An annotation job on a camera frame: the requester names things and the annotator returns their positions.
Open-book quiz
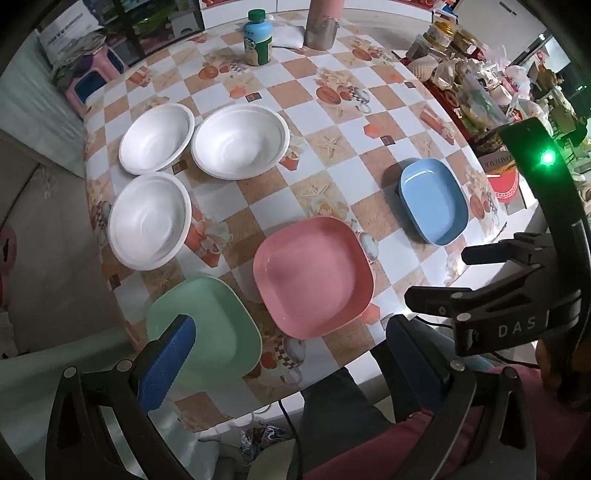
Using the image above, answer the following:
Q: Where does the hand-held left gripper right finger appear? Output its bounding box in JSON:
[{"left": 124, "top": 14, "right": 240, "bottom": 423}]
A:
[{"left": 385, "top": 316, "right": 539, "bottom": 480}]

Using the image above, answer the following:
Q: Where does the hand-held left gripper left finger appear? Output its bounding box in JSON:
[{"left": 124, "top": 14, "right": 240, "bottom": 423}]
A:
[{"left": 45, "top": 314, "right": 197, "bottom": 480}]

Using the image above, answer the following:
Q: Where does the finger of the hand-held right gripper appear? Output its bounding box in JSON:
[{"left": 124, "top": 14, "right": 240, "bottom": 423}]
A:
[
  {"left": 462, "top": 233, "right": 555, "bottom": 274},
  {"left": 405, "top": 270, "right": 536, "bottom": 319}
]

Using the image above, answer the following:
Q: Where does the green square plate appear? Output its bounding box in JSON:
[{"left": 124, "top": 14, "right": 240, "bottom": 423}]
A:
[{"left": 146, "top": 276, "right": 263, "bottom": 389}]

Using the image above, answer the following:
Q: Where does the blue square plate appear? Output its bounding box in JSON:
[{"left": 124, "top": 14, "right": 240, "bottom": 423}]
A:
[{"left": 398, "top": 157, "right": 470, "bottom": 246}]

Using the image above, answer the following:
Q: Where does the pink square plate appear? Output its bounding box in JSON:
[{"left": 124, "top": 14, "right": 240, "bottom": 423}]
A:
[{"left": 252, "top": 216, "right": 375, "bottom": 339}]

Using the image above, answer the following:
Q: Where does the white foam bowl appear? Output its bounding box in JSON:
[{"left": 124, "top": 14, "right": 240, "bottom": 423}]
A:
[
  {"left": 191, "top": 104, "right": 291, "bottom": 181},
  {"left": 108, "top": 174, "right": 193, "bottom": 271},
  {"left": 119, "top": 103, "right": 196, "bottom": 176}
]

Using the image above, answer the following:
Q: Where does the person's right hand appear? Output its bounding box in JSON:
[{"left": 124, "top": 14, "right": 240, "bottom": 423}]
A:
[{"left": 537, "top": 339, "right": 591, "bottom": 411}]

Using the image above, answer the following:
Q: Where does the red plastic basket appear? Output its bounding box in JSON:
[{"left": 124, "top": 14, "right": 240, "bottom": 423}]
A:
[{"left": 480, "top": 152, "right": 522, "bottom": 204}]

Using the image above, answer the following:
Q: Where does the person's dark trouser leg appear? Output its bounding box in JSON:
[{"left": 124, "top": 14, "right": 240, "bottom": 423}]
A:
[{"left": 299, "top": 367, "right": 400, "bottom": 480}]

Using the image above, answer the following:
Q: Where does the person's red garment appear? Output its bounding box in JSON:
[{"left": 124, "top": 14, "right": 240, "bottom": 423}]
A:
[{"left": 302, "top": 364, "right": 591, "bottom": 480}]

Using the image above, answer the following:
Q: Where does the crumpled plastic bag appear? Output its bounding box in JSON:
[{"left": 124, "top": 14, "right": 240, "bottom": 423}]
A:
[{"left": 233, "top": 422, "right": 291, "bottom": 460}]

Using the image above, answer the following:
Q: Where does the pile of packaged goods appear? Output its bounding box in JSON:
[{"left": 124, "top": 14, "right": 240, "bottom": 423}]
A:
[{"left": 404, "top": 9, "right": 591, "bottom": 153}]

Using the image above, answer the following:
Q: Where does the pink round floor object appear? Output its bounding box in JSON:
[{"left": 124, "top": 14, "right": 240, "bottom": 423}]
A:
[{"left": 0, "top": 226, "right": 18, "bottom": 278}]

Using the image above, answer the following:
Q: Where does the pink and steel thermos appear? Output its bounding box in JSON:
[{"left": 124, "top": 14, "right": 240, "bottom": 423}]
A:
[{"left": 303, "top": 0, "right": 343, "bottom": 51}]

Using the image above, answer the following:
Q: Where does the white plastic pouch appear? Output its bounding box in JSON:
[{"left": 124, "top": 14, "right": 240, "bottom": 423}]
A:
[{"left": 271, "top": 22, "right": 305, "bottom": 49}]

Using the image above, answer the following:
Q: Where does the pink plastic stool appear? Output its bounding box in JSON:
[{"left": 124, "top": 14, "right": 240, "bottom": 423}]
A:
[{"left": 64, "top": 45, "right": 129, "bottom": 106}]

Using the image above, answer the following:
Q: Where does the green-capped plastic bottle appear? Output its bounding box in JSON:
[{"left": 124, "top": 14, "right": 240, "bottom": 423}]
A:
[{"left": 243, "top": 10, "right": 273, "bottom": 67}]

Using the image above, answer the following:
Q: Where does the white printed bag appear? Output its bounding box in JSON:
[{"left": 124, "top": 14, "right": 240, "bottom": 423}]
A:
[{"left": 37, "top": 4, "right": 109, "bottom": 65}]

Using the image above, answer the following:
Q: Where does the black cable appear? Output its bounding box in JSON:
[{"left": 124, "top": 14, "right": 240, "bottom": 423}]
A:
[{"left": 276, "top": 399, "right": 303, "bottom": 480}]

